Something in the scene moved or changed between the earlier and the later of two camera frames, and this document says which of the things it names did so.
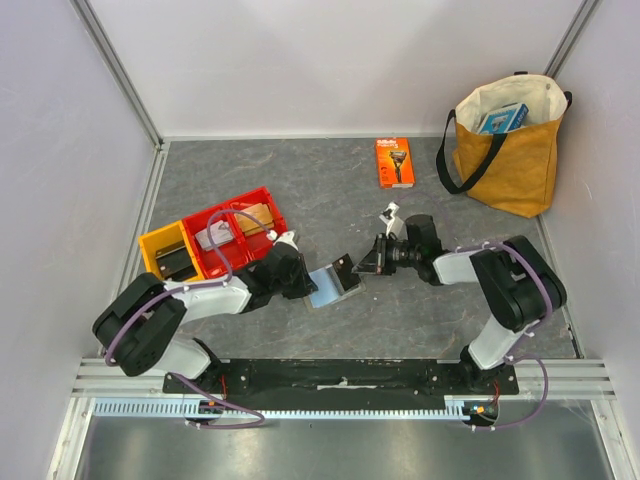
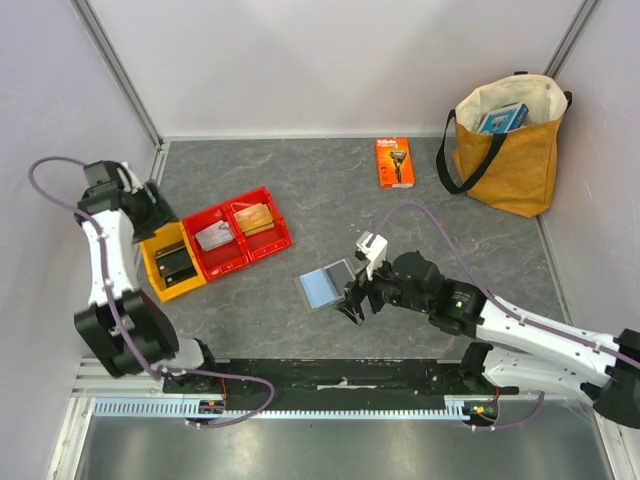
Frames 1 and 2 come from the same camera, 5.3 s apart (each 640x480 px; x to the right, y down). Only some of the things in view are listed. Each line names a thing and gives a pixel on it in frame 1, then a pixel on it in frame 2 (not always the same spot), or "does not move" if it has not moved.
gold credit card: (248, 225) does not move
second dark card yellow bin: (185, 273) does not move
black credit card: (343, 269) → (175, 267)
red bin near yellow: (235, 252) does not move
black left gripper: (305, 285) → (160, 212)
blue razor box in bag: (504, 120) does not move
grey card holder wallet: (330, 290) does not move
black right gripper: (379, 255) → (365, 292)
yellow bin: (169, 236) does not move
